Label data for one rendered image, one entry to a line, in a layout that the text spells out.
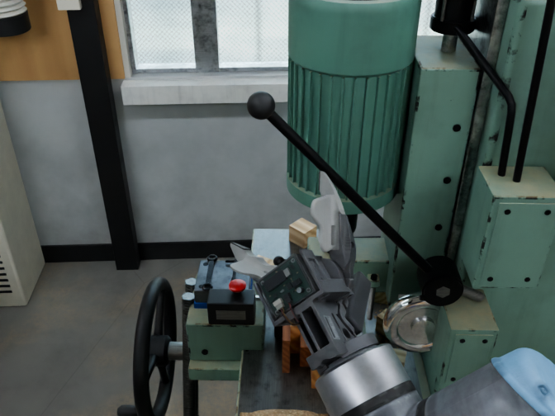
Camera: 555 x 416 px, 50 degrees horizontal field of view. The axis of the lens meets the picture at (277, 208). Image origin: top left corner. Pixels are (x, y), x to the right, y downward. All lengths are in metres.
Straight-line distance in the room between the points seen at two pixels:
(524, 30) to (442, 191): 0.26
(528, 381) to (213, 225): 2.21
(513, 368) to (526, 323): 0.52
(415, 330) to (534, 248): 0.24
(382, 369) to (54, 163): 2.13
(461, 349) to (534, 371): 0.40
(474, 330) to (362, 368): 0.34
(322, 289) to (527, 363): 0.20
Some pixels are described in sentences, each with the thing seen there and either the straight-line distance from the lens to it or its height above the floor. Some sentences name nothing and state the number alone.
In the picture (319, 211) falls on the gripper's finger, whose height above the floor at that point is 1.34.
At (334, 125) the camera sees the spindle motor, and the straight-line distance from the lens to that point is 0.83.
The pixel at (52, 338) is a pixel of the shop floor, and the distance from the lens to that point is 2.51.
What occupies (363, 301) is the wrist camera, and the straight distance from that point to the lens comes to 0.71.
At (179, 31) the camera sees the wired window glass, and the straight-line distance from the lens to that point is 2.35.
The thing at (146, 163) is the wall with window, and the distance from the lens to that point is 2.51.
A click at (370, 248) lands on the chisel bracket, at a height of 1.07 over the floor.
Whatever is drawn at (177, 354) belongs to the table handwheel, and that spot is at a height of 0.82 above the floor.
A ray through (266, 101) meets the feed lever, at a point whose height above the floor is 1.41.
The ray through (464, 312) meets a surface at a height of 1.08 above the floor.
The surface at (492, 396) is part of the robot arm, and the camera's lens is 0.55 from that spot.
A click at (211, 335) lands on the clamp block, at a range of 1.08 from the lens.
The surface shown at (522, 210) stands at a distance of 0.81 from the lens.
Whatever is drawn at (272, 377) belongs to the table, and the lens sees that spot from 1.05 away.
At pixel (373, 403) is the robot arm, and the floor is 1.23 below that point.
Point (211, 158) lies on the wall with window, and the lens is 2.47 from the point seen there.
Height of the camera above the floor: 1.70
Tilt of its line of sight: 34 degrees down
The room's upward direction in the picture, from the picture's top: straight up
